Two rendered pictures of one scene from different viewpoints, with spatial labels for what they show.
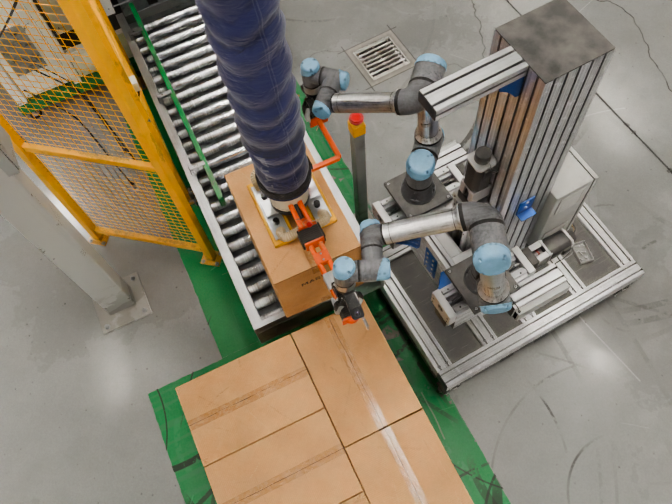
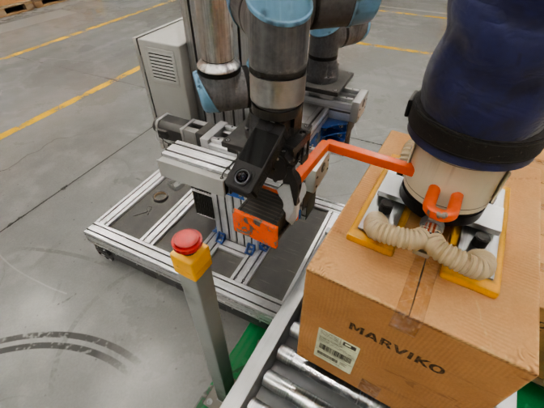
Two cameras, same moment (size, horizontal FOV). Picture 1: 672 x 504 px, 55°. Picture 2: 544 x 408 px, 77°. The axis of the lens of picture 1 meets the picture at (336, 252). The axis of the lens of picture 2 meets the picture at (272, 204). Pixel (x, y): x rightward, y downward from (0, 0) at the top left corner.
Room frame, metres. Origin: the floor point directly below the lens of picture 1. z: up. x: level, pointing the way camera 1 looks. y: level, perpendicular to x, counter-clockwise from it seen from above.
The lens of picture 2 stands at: (2.08, 0.32, 1.62)
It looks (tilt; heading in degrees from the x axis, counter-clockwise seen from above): 43 degrees down; 227
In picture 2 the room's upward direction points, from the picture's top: straight up
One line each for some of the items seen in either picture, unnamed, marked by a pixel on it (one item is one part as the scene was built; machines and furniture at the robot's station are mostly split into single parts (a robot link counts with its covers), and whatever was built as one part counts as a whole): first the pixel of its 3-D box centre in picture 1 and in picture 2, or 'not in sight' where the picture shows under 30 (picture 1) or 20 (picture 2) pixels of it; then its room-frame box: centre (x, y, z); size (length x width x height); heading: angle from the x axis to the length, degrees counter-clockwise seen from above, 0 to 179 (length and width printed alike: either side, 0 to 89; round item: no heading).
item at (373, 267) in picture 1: (373, 265); not in sight; (0.89, -0.12, 1.50); 0.11 x 0.11 x 0.08; 85
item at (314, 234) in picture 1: (311, 236); not in sight; (1.20, 0.09, 1.20); 0.10 x 0.08 x 0.06; 107
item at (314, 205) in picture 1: (310, 192); (393, 193); (1.46, 0.07, 1.10); 0.34 x 0.10 x 0.05; 17
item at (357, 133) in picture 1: (359, 178); (214, 345); (1.88, -0.19, 0.50); 0.07 x 0.07 x 1.00; 18
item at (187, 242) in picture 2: (356, 119); (188, 244); (1.88, -0.19, 1.02); 0.07 x 0.07 x 0.04
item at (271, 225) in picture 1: (270, 210); (482, 223); (1.41, 0.25, 1.10); 0.34 x 0.10 x 0.05; 17
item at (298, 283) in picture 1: (295, 230); (415, 264); (1.41, 0.17, 0.87); 0.60 x 0.40 x 0.40; 17
